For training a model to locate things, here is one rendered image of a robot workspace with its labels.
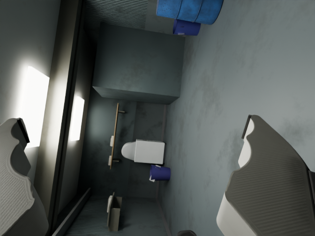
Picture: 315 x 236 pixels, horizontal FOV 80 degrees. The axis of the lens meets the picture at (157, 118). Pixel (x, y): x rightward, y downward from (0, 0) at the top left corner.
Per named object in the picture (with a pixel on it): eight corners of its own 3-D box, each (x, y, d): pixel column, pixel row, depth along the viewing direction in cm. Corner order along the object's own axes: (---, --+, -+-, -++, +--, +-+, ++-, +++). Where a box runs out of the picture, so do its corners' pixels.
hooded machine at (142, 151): (163, 141, 672) (123, 137, 655) (167, 142, 609) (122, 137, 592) (161, 161, 666) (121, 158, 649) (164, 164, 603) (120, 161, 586)
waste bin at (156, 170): (171, 178, 488) (150, 176, 481) (168, 187, 515) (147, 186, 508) (170, 162, 526) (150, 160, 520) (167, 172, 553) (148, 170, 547)
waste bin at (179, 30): (203, 10, 372) (176, 5, 366) (201, 30, 369) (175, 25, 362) (195, 23, 420) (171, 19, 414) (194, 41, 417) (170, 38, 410)
